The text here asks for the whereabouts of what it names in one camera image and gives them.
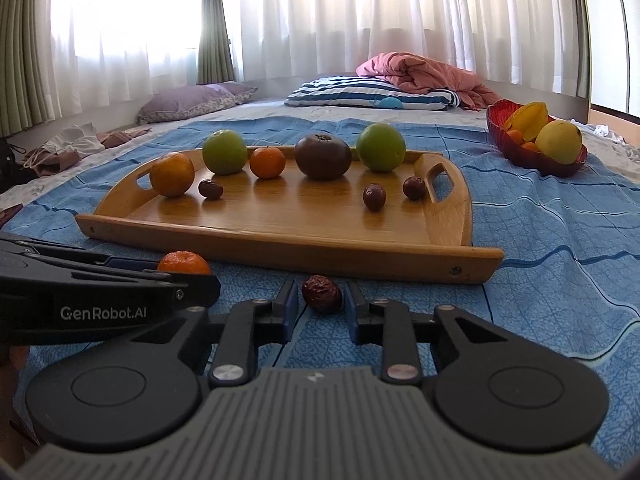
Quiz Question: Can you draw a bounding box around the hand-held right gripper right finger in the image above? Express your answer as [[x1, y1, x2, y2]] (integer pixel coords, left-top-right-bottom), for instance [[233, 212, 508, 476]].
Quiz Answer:
[[345, 280, 543, 386]]

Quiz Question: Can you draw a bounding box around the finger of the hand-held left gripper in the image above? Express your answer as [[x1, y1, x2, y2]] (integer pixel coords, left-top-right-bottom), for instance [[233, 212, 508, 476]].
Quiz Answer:
[[30, 242, 171, 272], [70, 270, 222, 309]]

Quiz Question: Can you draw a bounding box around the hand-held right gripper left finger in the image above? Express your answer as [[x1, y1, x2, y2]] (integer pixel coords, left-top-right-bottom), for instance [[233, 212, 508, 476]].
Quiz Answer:
[[127, 280, 301, 388]]

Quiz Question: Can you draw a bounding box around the small mandarin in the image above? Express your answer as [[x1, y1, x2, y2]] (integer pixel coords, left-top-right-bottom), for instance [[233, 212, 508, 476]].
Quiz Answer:
[[249, 146, 286, 180], [157, 251, 212, 277]]

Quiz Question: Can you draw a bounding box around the wooden tray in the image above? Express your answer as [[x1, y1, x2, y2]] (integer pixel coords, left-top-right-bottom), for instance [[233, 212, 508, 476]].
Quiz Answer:
[[75, 145, 505, 286]]

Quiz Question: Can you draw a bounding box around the large orange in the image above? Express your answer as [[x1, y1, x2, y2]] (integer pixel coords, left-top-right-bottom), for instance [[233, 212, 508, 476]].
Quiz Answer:
[[149, 152, 196, 198]]

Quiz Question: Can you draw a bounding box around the small green apple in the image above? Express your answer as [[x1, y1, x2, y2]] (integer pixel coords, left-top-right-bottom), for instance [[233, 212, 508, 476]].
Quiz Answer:
[[202, 129, 248, 176]]

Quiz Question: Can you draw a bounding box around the dark purple tomato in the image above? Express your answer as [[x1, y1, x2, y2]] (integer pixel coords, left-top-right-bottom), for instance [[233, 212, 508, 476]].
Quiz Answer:
[[294, 133, 352, 181]]

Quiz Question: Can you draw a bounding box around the large green apple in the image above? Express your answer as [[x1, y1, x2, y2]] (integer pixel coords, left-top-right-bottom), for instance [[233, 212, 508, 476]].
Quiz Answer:
[[356, 123, 406, 172]]

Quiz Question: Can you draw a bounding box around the person's left hand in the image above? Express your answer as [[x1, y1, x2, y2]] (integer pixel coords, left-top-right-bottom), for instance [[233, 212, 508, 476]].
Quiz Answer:
[[0, 345, 30, 383]]

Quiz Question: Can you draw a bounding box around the pile of clothes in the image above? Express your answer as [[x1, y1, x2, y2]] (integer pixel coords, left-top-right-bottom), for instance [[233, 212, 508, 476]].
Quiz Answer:
[[22, 129, 153, 178]]

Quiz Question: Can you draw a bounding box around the white garment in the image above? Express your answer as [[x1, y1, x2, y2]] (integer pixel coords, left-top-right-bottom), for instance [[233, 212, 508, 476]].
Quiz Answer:
[[40, 122, 106, 157]]

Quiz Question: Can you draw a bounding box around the black bag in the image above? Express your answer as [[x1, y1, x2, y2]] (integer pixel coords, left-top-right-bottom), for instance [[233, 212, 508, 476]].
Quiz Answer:
[[0, 137, 36, 196]]

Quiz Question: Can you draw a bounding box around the purple pillow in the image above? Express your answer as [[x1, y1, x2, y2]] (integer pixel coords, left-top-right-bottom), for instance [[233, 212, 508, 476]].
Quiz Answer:
[[136, 82, 258, 125]]

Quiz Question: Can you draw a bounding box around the blue checked blanket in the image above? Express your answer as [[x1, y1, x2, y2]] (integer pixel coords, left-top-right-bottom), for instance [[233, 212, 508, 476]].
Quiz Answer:
[[0, 117, 640, 466]]

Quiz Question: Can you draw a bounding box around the blue white striped pillow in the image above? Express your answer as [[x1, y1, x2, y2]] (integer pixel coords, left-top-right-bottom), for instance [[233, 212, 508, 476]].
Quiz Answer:
[[285, 75, 461, 111]]

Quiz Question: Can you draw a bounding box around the green curtain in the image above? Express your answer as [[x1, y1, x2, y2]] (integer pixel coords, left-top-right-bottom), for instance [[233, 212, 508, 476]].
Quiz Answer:
[[196, 0, 236, 86], [0, 0, 63, 138]]

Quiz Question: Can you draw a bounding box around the red glass bowl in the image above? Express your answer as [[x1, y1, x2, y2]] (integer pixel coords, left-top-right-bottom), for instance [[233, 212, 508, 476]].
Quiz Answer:
[[486, 99, 589, 178]]

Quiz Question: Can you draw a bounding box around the pink quilt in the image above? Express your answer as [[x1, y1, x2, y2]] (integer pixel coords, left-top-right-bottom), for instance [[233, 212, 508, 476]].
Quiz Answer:
[[356, 51, 501, 111]]

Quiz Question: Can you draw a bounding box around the yellow starfruit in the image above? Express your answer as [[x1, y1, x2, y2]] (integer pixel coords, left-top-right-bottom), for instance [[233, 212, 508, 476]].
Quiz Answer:
[[502, 102, 550, 143]]

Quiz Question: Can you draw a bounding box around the yellow mango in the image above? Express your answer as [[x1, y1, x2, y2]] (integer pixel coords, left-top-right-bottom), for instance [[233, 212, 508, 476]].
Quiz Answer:
[[535, 119, 584, 166]]

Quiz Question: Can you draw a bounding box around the white sheer curtain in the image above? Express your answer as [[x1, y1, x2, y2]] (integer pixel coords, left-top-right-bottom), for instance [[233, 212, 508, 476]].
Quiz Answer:
[[50, 0, 591, 111]]

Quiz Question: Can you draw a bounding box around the white clothes pile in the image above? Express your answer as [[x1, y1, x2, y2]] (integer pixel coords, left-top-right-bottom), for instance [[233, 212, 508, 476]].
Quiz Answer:
[[570, 119, 640, 153]]

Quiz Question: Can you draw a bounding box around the white wardrobe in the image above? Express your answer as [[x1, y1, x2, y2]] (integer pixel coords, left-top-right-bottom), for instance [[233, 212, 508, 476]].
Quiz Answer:
[[575, 0, 640, 118]]

